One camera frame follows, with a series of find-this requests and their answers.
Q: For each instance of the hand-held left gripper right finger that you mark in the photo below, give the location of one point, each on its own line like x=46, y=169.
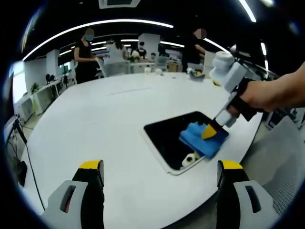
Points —
x=227, y=193

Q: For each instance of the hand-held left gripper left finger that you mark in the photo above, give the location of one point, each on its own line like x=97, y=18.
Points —
x=93, y=195

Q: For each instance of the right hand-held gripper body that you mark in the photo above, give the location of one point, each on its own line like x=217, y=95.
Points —
x=228, y=74

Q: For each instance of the blue cleaning cloth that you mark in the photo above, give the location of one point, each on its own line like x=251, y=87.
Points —
x=207, y=145

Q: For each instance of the person's right hand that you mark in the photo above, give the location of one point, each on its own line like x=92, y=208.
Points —
x=256, y=97

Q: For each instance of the grey mesh office chair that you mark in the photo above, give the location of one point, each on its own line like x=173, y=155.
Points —
x=278, y=162

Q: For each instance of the small white round object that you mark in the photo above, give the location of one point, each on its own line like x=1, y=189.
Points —
x=159, y=71

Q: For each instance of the black power adapter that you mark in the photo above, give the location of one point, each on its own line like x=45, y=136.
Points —
x=22, y=173

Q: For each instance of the green desk plant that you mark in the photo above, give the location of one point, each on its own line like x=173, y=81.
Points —
x=134, y=56

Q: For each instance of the green potted plant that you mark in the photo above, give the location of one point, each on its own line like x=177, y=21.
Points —
x=34, y=87

